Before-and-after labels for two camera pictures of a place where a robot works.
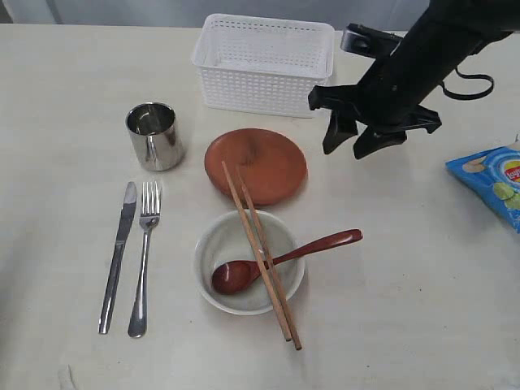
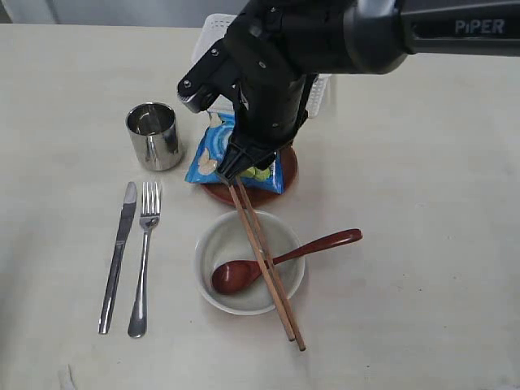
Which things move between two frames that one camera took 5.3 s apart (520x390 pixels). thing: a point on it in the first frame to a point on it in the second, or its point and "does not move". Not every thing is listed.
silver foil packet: (153, 129) does not move
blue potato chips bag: (496, 173) to (210, 152)
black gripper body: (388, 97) to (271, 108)
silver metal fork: (149, 216) does not move
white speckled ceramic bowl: (224, 238) does not move
